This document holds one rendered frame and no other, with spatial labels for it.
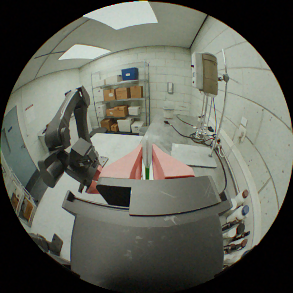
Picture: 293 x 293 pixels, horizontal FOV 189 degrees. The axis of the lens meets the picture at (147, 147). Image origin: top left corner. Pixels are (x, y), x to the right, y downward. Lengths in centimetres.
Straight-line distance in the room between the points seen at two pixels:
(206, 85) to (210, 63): 12
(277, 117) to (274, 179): 25
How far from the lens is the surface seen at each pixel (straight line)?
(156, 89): 256
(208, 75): 50
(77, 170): 28
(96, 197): 50
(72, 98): 40
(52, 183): 26
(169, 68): 257
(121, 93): 244
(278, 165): 51
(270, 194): 53
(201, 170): 59
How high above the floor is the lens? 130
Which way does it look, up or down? 36 degrees down
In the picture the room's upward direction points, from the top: 2 degrees counter-clockwise
